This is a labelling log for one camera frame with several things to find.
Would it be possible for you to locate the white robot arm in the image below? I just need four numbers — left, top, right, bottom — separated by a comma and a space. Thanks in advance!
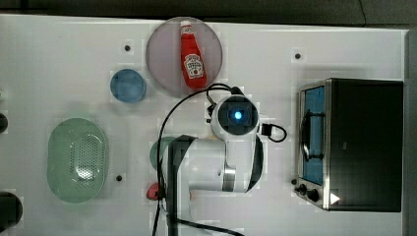
162, 94, 264, 236

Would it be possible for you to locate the stainless steel toaster oven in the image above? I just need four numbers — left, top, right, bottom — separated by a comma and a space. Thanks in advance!
292, 78, 404, 212

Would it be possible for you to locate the plush red ketchup bottle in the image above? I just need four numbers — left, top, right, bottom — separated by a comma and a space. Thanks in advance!
180, 21, 207, 89

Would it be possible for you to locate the green cup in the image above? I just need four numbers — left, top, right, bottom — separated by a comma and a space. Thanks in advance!
149, 137, 175, 170

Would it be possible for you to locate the round grey plate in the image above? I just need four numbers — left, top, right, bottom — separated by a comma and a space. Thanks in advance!
146, 17, 223, 96

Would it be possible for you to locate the small blue bowl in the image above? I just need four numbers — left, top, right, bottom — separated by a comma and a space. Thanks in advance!
110, 69, 147, 103

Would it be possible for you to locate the toy strawberry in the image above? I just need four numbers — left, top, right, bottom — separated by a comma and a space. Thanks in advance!
146, 183, 159, 201

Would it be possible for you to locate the green oval colander basket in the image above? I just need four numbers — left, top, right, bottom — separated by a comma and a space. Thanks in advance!
46, 118, 109, 204

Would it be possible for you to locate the dark object left edge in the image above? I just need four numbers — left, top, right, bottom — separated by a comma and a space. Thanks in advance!
0, 113, 8, 134

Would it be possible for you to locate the black round object left edge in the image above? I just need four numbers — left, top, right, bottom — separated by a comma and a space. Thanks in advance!
0, 192, 23, 232

